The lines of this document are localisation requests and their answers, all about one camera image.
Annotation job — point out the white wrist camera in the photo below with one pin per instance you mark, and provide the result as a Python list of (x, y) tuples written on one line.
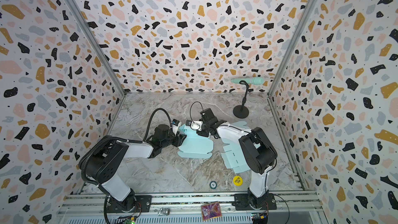
[(194, 125), (175, 126)]

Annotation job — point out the purple snack packet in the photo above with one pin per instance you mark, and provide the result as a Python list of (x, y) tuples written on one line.
[(210, 211)]

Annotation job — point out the dark round tape roll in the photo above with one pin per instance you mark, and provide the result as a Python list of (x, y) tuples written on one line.
[(213, 184)]

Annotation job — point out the mint paper box sheet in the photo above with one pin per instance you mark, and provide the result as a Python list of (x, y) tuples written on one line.
[(195, 146)]

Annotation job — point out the mint flat box sheets stack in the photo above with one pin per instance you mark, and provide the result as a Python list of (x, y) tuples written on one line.
[(233, 155)]

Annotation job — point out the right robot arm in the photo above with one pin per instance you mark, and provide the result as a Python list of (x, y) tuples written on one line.
[(258, 152)]

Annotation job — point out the aluminium corner post left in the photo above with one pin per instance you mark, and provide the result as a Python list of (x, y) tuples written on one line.
[(74, 9)]

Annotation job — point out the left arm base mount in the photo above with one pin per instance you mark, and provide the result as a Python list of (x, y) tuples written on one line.
[(131, 205)]

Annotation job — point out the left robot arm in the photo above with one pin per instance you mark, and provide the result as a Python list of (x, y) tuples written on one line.
[(100, 165)]

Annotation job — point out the aluminium corner post right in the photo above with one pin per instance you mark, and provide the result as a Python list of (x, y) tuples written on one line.
[(294, 40)]

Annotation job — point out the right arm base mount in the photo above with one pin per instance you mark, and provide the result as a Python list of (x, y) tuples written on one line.
[(243, 202)]

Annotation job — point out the yellow round sticker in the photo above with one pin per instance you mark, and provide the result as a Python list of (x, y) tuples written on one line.
[(237, 181)]

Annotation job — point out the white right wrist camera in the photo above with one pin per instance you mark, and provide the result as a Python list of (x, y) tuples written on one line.
[(194, 125)]

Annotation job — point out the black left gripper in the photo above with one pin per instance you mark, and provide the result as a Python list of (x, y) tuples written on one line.
[(179, 140)]

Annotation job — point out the black round-base stand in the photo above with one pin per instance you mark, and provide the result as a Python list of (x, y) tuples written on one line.
[(241, 111)]

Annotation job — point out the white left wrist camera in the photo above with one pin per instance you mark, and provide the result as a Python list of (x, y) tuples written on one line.
[(175, 126)]

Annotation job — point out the aluminium corner post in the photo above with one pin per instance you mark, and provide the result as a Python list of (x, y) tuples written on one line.
[(74, 9), (294, 40)]

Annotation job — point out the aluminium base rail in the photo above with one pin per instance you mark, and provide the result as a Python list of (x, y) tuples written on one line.
[(293, 207)]

